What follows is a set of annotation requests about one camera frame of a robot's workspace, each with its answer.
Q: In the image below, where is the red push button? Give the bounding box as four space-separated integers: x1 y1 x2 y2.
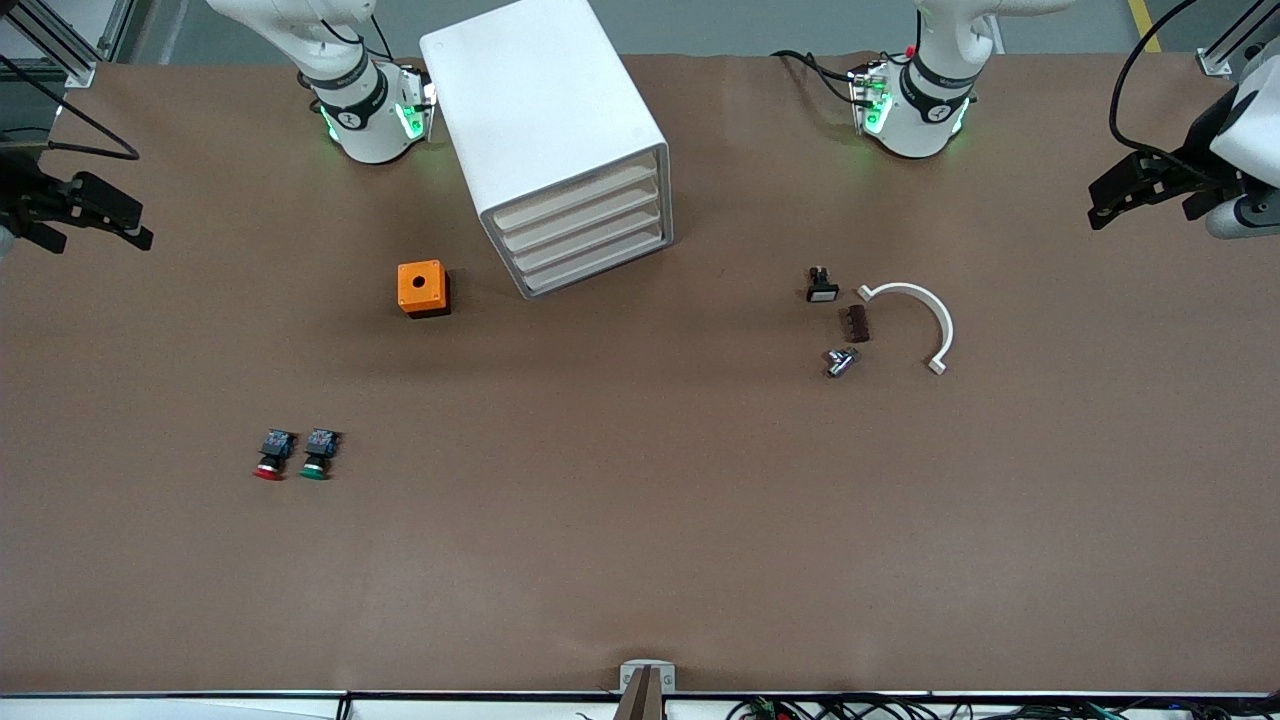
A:
252 429 298 482

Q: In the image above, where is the white plastic drawer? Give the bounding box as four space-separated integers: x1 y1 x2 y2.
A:
517 217 673 298
495 170 669 259
506 194 671 279
484 147 668 238

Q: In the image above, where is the green push button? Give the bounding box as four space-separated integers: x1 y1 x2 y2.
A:
298 428 341 481

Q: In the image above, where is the white drawer cabinet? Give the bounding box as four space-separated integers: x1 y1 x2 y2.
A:
418 0 674 301

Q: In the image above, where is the orange box with hole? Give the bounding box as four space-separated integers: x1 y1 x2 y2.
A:
397 260 452 319

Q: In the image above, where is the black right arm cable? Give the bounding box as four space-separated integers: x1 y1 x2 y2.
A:
0 55 141 163

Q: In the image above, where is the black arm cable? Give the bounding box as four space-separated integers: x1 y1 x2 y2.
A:
1108 0 1206 171
0 55 141 163

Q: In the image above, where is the aluminium frame profile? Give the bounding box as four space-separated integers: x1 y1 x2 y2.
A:
0 0 136 89
1195 0 1280 79

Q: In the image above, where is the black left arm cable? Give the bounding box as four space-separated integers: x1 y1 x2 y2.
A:
1108 0 1206 171

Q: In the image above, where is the white curved plastic bracket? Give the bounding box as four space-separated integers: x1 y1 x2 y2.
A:
856 282 956 377

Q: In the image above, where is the thin black base cable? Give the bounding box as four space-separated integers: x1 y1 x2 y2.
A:
318 12 396 63

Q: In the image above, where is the white table edge rail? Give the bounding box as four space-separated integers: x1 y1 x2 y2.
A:
0 690 1280 720

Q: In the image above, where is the black cable bundle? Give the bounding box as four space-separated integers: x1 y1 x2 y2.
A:
725 693 1280 720

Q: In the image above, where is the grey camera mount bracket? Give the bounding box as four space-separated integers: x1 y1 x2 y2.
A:
615 660 677 720

